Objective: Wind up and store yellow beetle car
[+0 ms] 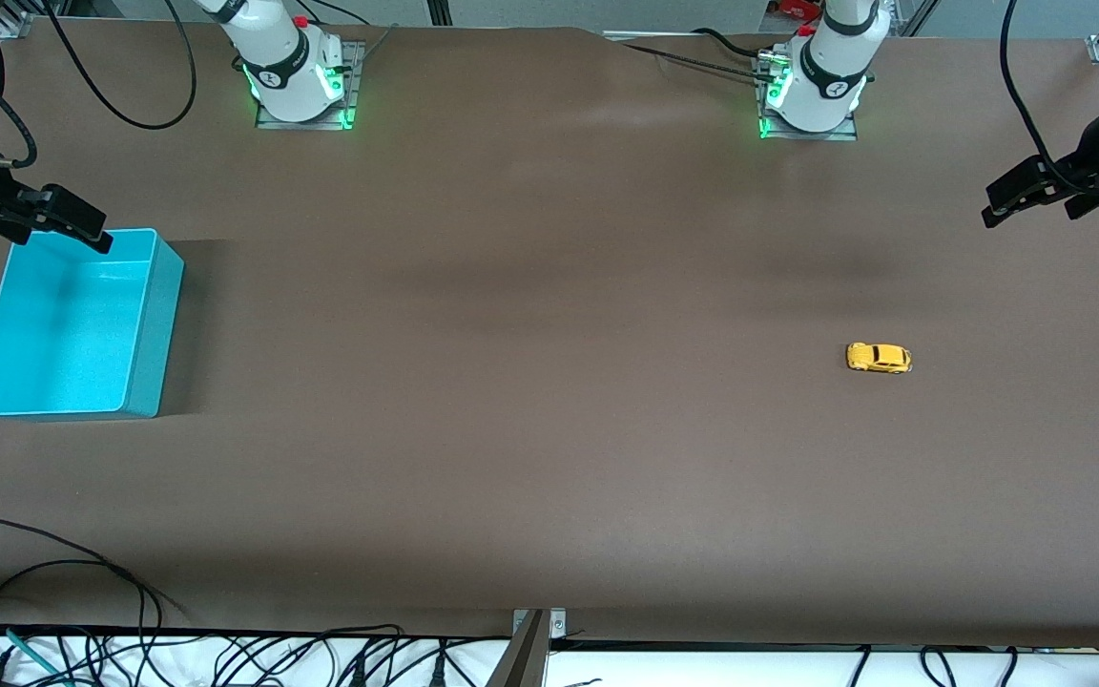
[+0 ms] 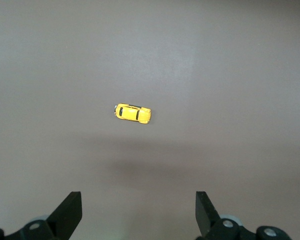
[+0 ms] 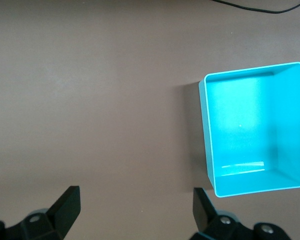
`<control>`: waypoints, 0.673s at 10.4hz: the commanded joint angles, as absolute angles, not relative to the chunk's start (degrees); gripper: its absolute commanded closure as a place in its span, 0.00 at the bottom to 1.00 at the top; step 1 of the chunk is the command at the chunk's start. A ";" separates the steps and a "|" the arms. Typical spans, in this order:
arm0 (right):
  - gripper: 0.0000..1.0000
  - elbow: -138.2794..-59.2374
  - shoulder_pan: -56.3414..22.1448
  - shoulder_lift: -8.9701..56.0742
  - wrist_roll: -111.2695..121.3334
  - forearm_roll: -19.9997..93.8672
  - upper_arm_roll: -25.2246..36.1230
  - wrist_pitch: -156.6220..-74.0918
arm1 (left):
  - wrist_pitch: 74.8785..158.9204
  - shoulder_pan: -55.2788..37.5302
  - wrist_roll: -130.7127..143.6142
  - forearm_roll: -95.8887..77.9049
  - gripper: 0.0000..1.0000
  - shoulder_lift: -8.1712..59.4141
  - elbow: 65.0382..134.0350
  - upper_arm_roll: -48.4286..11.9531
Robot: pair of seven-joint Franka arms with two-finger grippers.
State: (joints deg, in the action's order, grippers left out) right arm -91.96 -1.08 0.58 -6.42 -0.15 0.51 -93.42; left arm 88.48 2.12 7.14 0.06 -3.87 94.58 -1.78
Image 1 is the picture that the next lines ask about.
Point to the teal plastic bin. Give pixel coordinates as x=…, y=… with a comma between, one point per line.
x=63, y=324

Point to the brown table mat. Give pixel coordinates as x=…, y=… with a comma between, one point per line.
x=549, y=382

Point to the grey metal bar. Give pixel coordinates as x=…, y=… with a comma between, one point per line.
x=521, y=663

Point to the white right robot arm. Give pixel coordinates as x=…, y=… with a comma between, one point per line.
x=282, y=57

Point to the red background object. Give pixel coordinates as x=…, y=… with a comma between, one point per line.
x=798, y=10

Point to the metal bracket plate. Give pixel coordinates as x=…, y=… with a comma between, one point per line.
x=557, y=622

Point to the black aluminium profile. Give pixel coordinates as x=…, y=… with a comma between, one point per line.
x=440, y=10

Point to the steel right arm base plate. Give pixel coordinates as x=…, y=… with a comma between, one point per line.
x=268, y=122

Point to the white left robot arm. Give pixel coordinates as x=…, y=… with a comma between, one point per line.
x=826, y=57

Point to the yellow beetle toy car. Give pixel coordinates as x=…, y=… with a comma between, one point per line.
x=879, y=358

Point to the silver rail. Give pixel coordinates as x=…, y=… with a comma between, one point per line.
x=664, y=35

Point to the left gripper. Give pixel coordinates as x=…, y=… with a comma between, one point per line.
x=1087, y=175

